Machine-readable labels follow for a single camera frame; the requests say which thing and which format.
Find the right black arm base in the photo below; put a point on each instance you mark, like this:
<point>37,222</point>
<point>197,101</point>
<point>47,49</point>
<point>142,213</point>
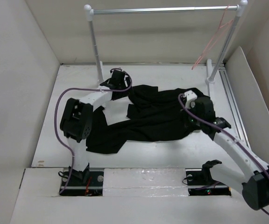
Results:
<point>198,185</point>

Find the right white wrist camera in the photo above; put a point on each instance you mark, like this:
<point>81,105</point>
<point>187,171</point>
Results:
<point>189,97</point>

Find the pink wire hanger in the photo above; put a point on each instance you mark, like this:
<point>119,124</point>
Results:
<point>222,28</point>

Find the aluminium rail right side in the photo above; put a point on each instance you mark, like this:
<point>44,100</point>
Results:
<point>238,123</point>

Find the orange zip tie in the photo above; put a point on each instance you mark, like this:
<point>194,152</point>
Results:
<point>87,186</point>

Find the white and silver clothes rack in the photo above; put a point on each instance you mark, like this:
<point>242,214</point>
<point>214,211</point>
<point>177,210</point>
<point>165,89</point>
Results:
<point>129,35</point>

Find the white foam block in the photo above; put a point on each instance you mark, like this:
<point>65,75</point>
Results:
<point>144,182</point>

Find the black trousers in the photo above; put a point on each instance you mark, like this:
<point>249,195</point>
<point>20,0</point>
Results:
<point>153,115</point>

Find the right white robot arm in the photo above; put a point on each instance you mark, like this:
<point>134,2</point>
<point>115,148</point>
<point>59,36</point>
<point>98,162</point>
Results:
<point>253,180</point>

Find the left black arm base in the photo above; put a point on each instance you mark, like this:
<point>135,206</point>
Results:
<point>76,187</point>

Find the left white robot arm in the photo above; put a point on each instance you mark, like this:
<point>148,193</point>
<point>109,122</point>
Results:
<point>77,119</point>

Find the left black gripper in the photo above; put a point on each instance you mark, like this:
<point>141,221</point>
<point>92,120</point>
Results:
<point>126,81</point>

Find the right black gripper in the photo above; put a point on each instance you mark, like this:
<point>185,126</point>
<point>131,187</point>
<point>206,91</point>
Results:
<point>186,115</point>

